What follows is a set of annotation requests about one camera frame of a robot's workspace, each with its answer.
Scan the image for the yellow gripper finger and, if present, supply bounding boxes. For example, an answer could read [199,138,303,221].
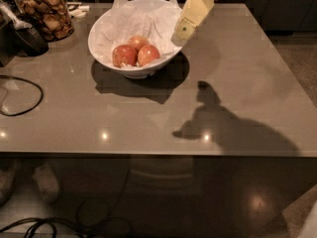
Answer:
[171,0,214,47]

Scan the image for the white ceramic bowl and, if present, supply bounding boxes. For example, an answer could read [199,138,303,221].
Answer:
[87,0,191,80]

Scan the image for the black cables on floor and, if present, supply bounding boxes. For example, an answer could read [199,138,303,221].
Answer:
[0,195,133,238]

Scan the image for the red apple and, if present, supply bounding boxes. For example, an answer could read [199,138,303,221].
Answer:
[128,35,150,52]
[138,45,160,66]
[112,45,137,67]

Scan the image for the glass jar of dried chips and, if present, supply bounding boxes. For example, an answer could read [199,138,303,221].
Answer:
[15,0,74,42]

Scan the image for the white paper bowl liner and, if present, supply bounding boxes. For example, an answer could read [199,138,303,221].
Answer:
[93,0,189,70]

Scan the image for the black cable on table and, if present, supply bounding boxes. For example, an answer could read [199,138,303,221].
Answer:
[0,74,45,118]

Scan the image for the small white items on table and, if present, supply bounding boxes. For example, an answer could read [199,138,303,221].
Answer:
[68,5,90,19]

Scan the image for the black appliance with handle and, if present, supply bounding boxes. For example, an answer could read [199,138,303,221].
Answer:
[0,0,49,57]

